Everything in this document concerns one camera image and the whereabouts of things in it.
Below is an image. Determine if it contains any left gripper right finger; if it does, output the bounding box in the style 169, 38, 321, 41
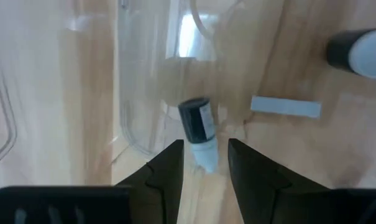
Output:
227, 138, 334, 224

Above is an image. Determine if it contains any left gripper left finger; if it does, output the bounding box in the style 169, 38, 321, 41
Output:
114, 139, 185, 224

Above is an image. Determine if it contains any small white-capped dropper bottle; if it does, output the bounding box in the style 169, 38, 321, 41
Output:
177, 96, 220, 174
326, 27, 376, 80

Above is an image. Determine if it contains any clear plastic storage bin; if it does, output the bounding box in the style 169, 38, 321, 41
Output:
0, 0, 376, 190

